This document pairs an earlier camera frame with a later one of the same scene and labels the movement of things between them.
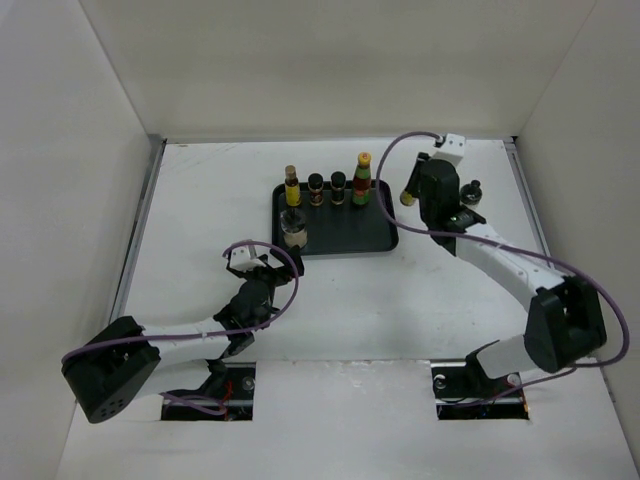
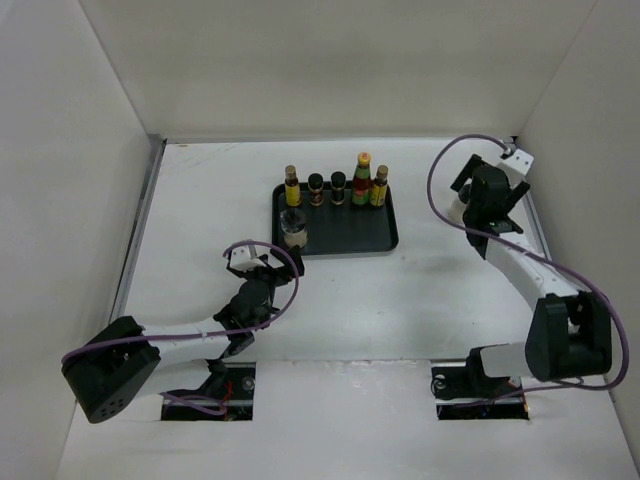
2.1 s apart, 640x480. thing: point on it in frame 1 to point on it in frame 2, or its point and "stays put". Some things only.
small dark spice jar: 338,183 stays put
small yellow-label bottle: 406,198 to 379,186
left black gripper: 281,274 stays put
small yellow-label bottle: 292,188 stays put
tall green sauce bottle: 362,180 stays put
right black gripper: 417,173 to 466,173
